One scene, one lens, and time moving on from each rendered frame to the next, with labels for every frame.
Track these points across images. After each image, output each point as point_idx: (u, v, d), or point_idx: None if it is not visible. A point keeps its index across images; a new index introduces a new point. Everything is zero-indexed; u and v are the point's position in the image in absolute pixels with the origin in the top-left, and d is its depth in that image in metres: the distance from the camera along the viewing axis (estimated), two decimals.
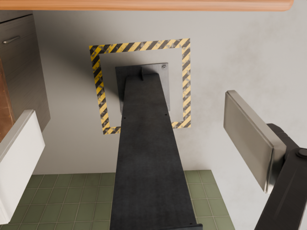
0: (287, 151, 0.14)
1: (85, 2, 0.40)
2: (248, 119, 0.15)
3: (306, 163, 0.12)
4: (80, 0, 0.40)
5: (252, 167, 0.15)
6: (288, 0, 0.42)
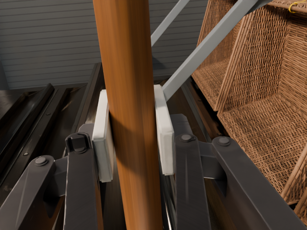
0: (180, 137, 0.16)
1: None
2: (156, 109, 0.17)
3: (191, 145, 0.14)
4: None
5: (159, 152, 0.17)
6: None
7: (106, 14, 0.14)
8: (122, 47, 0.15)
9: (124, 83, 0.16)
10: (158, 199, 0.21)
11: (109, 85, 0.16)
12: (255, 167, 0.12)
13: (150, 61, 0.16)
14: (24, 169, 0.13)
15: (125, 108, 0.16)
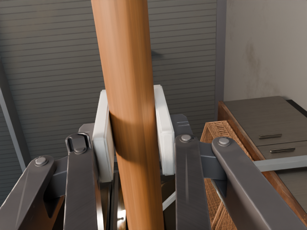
0: (180, 137, 0.16)
1: None
2: (156, 110, 0.17)
3: (191, 146, 0.14)
4: None
5: (160, 153, 0.17)
6: None
7: (106, 18, 0.14)
8: (122, 51, 0.15)
9: (124, 86, 0.16)
10: (160, 200, 0.21)
11: (109, 88, 0.16)
12: (255, 167, 0.12)
13: (149, 64, 0.16)
14: (24, 169, 0.13)
15: (125, 112, 0.17)
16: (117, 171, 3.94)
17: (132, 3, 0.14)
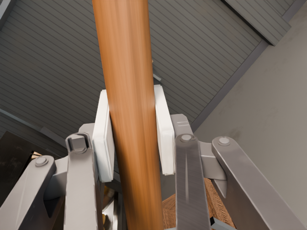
0: (180, 137, 0.16)
1: None
2: (156, 109, 0.17)
3: (191, 146, 0.14)
4: None
5: (160, 152, 0.17)
6: None
7: (106, 18, 0.14)
8: (122, 50, 0.15)
9: (124, 86, 0.16)
10: (159, 200, 0.21)
11: (109, 88, 0.16)
12: (255, 167, 0.12)
13: (150, 64, 0.16)
14: (24, 169, 0.13)
15: (125, 111, 0.17)
16: (50, 151, 3.67)
17: (133, 2, 0.14)
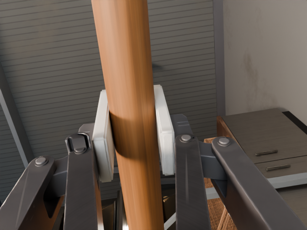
0: (180, 137, 0.16)
1: None
2: (156, 109, 0.17)
3: (191, 146, 0.14)
4: None
5: (160, 152, 0.17)
6: None
7: (106, 18, 0.14)
8: (122, 51, 0.15)
9: (124, 86, 0.16)
10: (160, 200, 0.21)
11: (109, 88, 0.16)
12: (255, 167, 0.12)
13: (149, 64, 0.16)
14: (24, 169, 0.13)
15: (125, 112, 0.17)
16: None
17: (132, 3, 0.14)
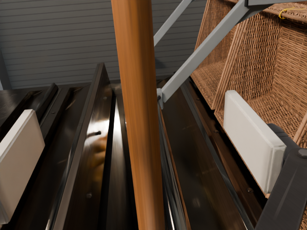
0: (287, 151, 0.14)
1: None
2: (248, 119, 0.15)
3: (306, 163, 0.12)
4: None
5: (252, 167, 0.15)
6: None
7: (123, 23, 0.20)
8: (133, 46, 0.21)
9: (134, 72, 0.22)
10: (159, 165, 0.27)
11: (123, 74, 0.22)
12: None
13: (152, 56, 0.22)
14: None
15: (134, 91, 0.23)
16: None
17: (141, 12, 0.20)
